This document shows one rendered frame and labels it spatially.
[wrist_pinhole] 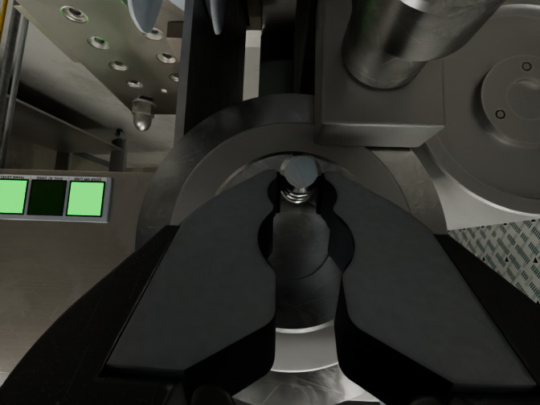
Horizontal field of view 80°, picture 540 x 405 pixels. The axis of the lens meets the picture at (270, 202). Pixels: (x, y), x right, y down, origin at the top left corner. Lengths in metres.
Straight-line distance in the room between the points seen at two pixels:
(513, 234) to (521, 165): 0.12
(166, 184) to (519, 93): 0.19
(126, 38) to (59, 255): 0.33
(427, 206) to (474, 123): 0.05
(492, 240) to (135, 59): 0.43
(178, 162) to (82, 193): 0.41
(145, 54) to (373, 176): 0.34
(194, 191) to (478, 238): 0.27
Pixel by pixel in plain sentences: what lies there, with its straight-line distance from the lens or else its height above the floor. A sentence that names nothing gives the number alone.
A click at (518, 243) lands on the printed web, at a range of 0.31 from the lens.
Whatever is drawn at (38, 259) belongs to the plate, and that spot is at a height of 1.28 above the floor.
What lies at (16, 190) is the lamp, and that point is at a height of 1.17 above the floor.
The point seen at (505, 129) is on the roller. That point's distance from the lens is 0.20.
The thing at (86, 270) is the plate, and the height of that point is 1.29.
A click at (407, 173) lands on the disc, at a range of 0.17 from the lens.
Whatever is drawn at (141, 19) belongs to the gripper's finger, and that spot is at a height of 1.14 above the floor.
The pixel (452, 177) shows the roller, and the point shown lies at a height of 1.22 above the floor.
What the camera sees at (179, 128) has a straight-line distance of 0.19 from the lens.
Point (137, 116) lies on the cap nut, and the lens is 0.55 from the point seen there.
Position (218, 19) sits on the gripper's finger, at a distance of 0.19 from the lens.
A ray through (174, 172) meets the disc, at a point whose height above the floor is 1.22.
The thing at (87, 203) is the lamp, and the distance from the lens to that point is 0.56.
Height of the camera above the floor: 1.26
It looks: 9 degrees down
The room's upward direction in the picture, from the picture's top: 178 degrees counter-clockwise
